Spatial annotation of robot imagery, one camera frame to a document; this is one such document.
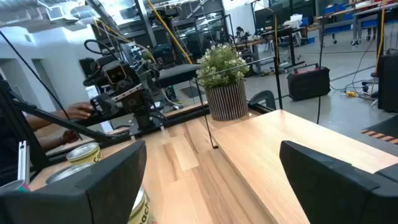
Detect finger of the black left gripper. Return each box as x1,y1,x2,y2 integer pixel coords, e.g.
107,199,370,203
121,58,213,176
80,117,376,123
123,89,146,113
90,94,121,118

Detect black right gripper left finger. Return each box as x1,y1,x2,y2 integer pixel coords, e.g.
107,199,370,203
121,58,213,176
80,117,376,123
0,139,148,224

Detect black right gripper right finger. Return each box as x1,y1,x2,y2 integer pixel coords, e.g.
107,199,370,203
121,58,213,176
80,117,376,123
279,139,398,224

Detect peach tin can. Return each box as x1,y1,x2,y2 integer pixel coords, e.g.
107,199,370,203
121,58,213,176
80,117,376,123
45,161,154,224

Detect corn tin can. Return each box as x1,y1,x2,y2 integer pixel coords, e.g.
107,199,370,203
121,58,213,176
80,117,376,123
66,142,102,166

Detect cherries tin can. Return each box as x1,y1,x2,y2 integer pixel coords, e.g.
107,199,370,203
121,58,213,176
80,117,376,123
0,179,31,192

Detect person's forearm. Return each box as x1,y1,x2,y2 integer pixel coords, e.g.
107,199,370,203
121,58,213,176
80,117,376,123
25,109,73,132
36,134,67,152

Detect person's hand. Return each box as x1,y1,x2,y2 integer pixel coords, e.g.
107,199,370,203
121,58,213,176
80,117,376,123
66,101,95,121
58,129,81,146

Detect black side table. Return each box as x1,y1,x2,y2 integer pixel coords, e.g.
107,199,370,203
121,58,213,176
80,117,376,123
157,63,202,90

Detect silver aluminium extrusion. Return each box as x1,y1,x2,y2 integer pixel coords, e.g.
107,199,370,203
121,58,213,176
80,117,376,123
17,139,31,185

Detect black floor mat striped edge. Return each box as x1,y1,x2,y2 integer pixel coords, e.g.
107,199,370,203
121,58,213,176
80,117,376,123
360,115,398,146

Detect potted plant in striped pot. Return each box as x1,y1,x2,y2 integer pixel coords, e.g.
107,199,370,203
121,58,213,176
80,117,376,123
195,43,250,122

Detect black case with red top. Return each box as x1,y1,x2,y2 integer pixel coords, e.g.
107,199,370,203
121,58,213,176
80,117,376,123
286,63,331,102

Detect black equipment cabinet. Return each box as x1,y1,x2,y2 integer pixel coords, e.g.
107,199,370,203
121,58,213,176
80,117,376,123
377,52,398,113

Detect black standing desk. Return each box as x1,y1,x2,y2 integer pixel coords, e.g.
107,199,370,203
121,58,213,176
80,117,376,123
260,24,307,71

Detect workbench with blue bins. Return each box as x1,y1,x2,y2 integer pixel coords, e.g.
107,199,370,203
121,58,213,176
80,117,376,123
315,0,398,46

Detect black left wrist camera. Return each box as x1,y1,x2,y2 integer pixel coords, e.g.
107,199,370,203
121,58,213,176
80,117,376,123
103,61,129,85

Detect thin black cable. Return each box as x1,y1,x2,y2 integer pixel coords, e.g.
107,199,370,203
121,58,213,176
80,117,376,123
0,30,84,141

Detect yellow cable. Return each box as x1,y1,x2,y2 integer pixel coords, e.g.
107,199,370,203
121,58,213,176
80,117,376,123
146,0,194,65
374,0,387,75
272,14,280,68

